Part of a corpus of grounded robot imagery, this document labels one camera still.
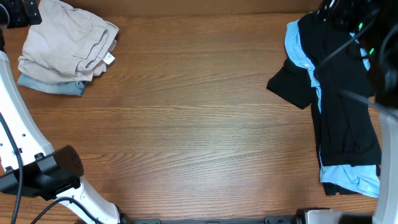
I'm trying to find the beige khaki shorts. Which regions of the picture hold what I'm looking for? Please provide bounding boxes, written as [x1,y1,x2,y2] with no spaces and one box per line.
[18,0,119,83]

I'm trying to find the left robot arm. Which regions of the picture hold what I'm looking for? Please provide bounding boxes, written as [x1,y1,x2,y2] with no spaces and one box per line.
[1,1,129,223]

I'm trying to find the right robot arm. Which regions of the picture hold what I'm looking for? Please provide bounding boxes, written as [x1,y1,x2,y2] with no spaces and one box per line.
[297,0,397,223]

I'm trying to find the folded light blue jeans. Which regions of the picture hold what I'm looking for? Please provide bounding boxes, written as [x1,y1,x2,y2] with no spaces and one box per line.
[17,74,88,96]

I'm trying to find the black garment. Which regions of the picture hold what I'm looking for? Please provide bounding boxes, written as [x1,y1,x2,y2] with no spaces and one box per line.
[267,12,381,178]

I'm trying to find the light blue shirt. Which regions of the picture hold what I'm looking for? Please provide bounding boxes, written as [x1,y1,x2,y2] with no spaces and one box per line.
[284,21,380,198]

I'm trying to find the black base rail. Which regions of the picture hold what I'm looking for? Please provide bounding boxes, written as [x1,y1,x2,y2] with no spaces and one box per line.
[130,215,301,224]

